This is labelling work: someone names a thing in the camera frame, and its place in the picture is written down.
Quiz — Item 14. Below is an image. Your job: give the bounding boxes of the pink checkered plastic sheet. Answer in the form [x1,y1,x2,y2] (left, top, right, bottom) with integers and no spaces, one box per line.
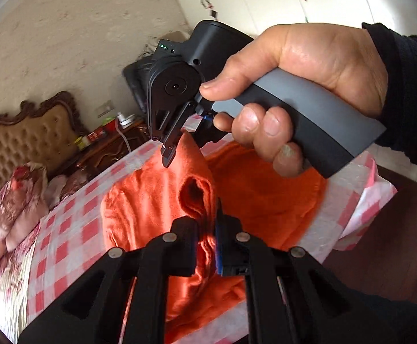
[27,136,396,343]

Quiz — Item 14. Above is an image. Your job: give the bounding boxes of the red box on nightstand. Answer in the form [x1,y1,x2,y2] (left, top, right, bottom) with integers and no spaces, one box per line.
[87,117,117,144]

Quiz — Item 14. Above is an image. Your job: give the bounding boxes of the top floral pillow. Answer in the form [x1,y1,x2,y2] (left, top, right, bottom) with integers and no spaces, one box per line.
[0,162,47,236]

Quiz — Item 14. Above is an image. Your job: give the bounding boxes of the white charger with cable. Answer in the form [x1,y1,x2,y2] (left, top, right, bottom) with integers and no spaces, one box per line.
[115,112,138,153]

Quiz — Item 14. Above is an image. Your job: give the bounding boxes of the orange fleece pants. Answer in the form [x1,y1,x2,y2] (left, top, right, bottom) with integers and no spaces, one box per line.
[101,134,327,343]

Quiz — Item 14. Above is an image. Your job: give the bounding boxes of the pink folded quilt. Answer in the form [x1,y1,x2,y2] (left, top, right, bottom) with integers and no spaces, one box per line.
[0,199,49,260]

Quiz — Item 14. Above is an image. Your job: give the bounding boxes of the black sleeved right forearm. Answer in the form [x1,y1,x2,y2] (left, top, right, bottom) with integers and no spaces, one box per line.
[362,23,417,165]

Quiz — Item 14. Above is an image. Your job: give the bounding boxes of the tufted tan headboard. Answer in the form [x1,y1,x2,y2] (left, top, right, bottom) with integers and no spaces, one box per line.
[0,91,88,189]

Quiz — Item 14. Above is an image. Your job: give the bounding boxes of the dark wooden nightstand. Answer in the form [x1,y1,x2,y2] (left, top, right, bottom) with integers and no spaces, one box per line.
[49,117,152,187]

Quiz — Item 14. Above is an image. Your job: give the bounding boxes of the floral bed sheet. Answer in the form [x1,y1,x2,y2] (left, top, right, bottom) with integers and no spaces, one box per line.
[0,224,40,343]

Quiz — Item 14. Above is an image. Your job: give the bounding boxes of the person's right hand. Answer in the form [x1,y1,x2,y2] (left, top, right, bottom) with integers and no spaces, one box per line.
[199,22,390,178]

